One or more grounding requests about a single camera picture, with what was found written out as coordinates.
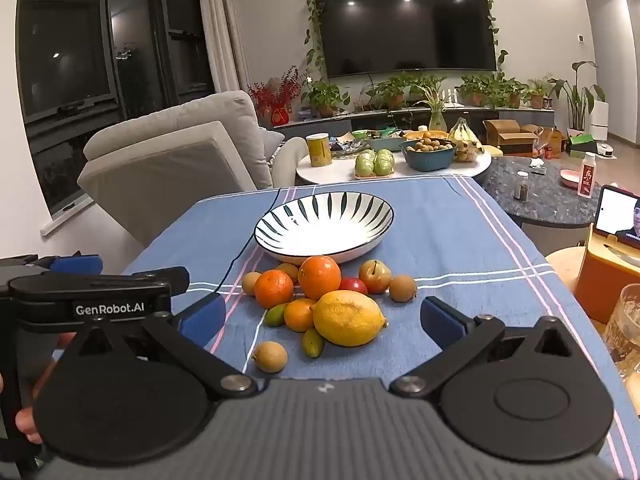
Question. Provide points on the grey cushion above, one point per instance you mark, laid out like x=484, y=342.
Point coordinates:
x=272, y=142

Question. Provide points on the beige armchair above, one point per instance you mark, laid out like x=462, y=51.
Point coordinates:
x=165, y=160

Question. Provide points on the green box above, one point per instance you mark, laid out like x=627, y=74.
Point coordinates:
x=584, y=146

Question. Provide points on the blue striped tablecloth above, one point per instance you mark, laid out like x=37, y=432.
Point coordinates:
x=450, y=240

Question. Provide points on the white air purifier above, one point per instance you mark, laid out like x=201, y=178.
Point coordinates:
x=600, y=120

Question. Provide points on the person's left hand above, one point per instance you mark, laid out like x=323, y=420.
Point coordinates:
x=47, y=375

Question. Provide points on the large wall television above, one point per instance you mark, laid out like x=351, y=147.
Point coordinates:
x=405, y=25

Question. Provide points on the dark marble round table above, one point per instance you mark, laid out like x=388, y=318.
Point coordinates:
x=550, y=195

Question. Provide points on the white bottle red label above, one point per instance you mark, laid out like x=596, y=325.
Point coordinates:
x=587, y=177

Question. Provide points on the yellow fruit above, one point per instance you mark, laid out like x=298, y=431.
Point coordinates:
x=492, y=150

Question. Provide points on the pack of green apples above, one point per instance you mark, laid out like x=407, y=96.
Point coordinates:
x=374, y=164

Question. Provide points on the red apple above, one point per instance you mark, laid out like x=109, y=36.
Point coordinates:
x=353, y=286

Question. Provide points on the green kumquat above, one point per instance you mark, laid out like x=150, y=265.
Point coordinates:
x=276, y=315
x=313, y=343

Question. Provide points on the green bowl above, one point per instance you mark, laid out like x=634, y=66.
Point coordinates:
x=360, y=135

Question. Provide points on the black framed window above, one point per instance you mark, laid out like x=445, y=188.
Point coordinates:
x=65, y=60

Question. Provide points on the orange plastic basket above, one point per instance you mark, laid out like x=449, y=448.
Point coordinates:
x=425, y=135

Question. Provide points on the large open cardboard box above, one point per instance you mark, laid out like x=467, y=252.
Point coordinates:
x=510, y=137

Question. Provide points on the large orange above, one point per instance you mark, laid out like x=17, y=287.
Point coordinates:
x=320, y=276

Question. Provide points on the small pale orange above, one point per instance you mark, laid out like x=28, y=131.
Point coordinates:
x=288, y=271

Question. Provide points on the small cardboard box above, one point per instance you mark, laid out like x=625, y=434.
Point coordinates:
x=554, y=140

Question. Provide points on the yellow lemon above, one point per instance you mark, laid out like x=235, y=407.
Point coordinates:
x=348, y=318

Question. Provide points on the bunch of bananas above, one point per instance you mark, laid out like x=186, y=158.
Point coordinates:
x=462, y=135

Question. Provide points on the reddish mandarin orange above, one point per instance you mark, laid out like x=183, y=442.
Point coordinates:
x=273, y=288

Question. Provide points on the yellow-brown longan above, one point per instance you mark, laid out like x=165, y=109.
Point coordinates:
x=251, y=283
x=270, y=356

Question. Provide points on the pink dish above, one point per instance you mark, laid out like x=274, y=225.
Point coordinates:
x=570, y=178

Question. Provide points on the clear glass cup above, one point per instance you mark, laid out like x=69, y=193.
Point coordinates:
x=625, y=320

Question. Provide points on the teal plastic basket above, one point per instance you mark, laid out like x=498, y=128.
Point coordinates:
x=387, y=144

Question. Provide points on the pile of snack wrappers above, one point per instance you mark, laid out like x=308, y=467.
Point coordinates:
x=344, y=147

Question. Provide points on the round wooden stool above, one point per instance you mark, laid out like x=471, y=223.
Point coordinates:
x=562, y=267

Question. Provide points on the white robot vacuum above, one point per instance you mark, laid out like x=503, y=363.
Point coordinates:
x=606, y=153

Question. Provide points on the red berry branches in vase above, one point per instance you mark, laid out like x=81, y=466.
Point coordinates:
x=275, y=92

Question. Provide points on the orange stand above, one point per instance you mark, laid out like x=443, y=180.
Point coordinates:
x=600, y=280

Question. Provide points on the leafy potted plant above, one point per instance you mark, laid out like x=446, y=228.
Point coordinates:
x=390, y=90
x=475, y=89
x=510, y=91
x=539, y=92
x=325, y=97

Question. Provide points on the yellow-red small apple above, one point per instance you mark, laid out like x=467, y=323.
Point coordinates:
x=375, y=276

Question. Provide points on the white crumpled tissue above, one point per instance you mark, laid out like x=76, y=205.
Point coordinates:
x=536, y=163

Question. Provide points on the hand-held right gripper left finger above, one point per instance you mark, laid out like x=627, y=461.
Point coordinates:
x=205, y=317

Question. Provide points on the brown longan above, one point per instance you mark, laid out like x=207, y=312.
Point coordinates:
x=402, y=288

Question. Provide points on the grey television console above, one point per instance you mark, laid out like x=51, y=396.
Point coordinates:
x=370, y=122

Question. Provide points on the yellow can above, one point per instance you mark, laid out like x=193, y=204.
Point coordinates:
x=318, y=151

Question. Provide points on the white curtain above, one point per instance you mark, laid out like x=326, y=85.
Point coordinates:
x=220, y=25

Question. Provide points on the teal bowl of longans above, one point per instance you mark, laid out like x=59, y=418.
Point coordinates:
x=427, y=157

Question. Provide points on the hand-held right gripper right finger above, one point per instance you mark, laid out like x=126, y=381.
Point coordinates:
x=442, y=320

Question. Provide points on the tall broad-leaf plant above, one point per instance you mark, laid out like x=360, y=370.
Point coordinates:
x=577, y=97

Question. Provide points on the white dark-striped ceramic bowl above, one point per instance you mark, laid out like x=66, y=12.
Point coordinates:
x=325, y=225

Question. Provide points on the white round coffee table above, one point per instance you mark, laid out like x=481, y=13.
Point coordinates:
x=335, y=172

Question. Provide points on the glass vase with green plant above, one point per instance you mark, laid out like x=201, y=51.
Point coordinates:
x=436, y=120

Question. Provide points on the small spice jar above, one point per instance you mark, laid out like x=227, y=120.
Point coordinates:
x=522, y=187

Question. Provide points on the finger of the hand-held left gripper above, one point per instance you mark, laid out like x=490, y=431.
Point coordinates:
x=170, y=278
x=75, y=263

